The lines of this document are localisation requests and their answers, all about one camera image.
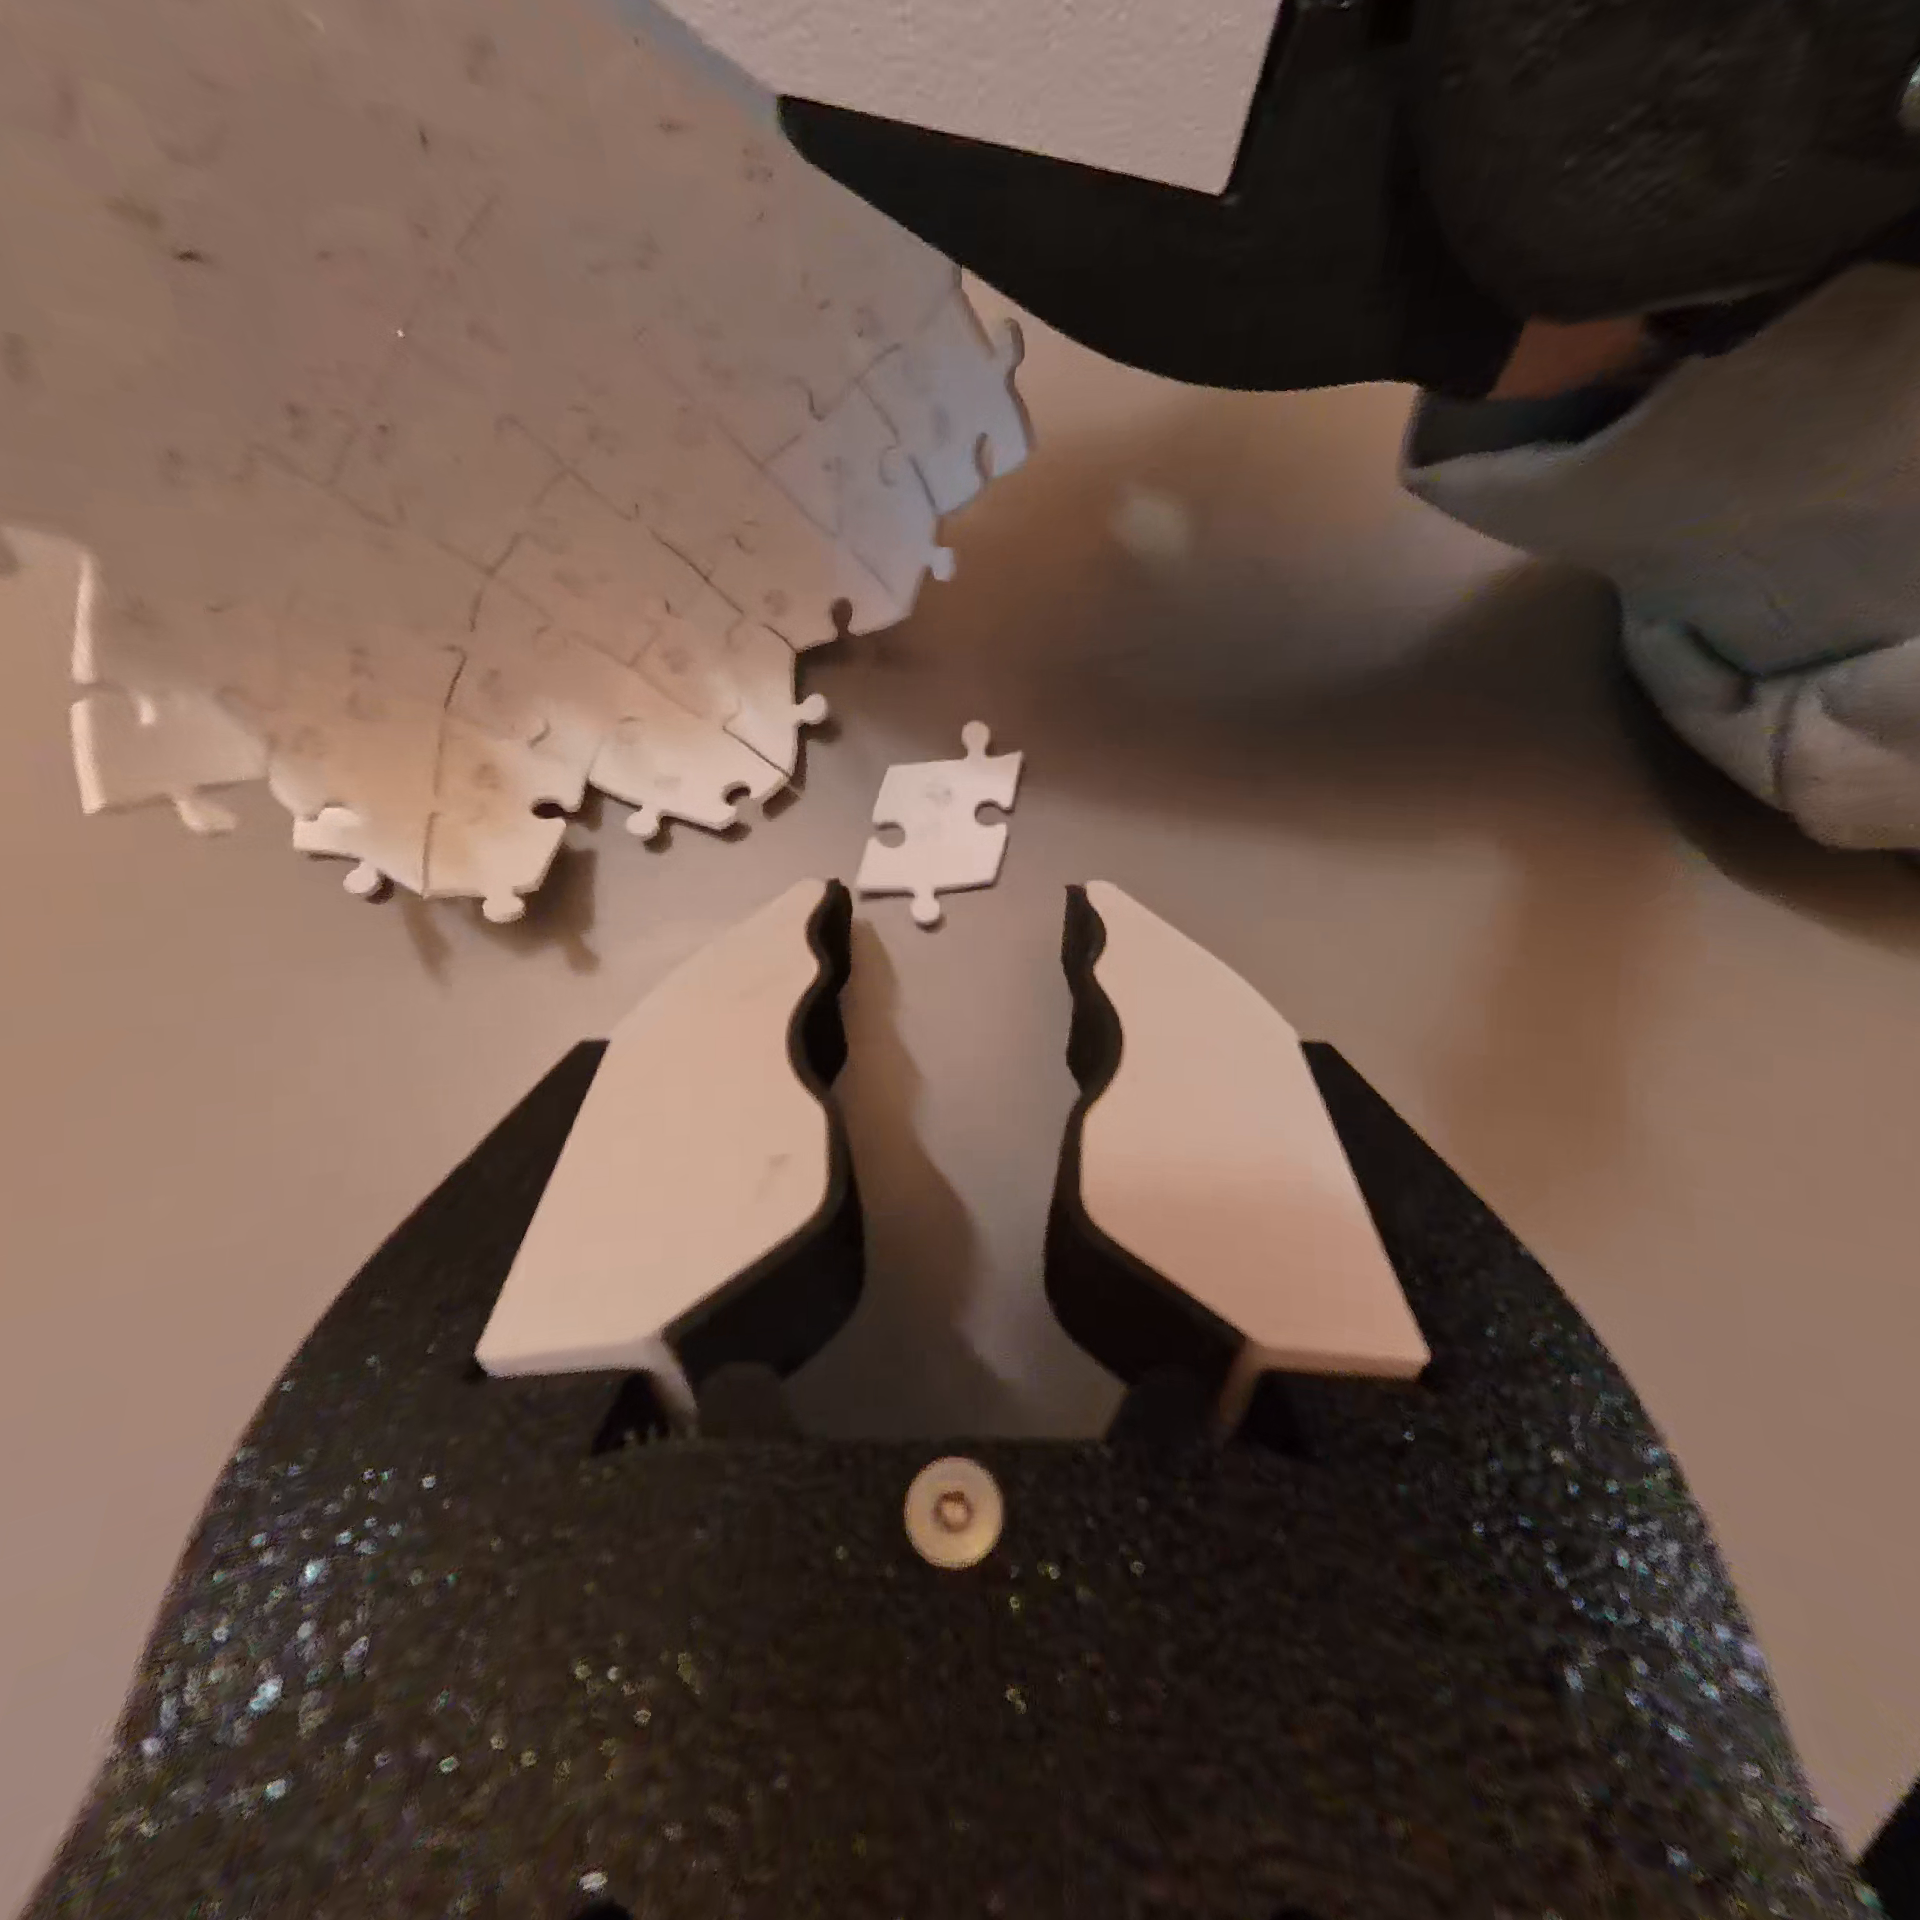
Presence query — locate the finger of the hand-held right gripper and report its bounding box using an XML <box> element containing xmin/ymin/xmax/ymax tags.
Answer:
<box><xmin>662</xmin><ymin>0</ymin><xmax>1278</xmax><ymax>195</ymax></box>

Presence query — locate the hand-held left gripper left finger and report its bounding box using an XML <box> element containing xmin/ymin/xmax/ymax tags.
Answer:
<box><xmin>479</xmin><ymin>877</ymin><xmax>870</xmax><ymax>1425</ymax></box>

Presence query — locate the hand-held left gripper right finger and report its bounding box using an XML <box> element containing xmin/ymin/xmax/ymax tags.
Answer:
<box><xmin>1046</xmin><ymin>880</ymin><xmax>1432</xmax><ymax>1442</ymax></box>

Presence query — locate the white-backed puzzle piece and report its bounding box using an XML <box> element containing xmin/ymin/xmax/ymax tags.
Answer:
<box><xmin>67</xmin><ymin>545</ymin><xmax>280</xmax><ymax>835</ymax></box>
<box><xmin>855</xmin><ymin>721</ymin><xmax>1027</xmax><ymax>927</ymax></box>

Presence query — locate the partly built white puzzle ball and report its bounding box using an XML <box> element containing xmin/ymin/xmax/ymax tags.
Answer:
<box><xmin>0</xmin><ymin>0</ymin><xmax>1038</xmax><ymax>922</ymax></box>

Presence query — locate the person's right forearm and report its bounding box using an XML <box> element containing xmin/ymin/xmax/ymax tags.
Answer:
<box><xmin>1402</xmin><ymin>263</ymin><xmax>1920</xmax><ymax>851</ymax></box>

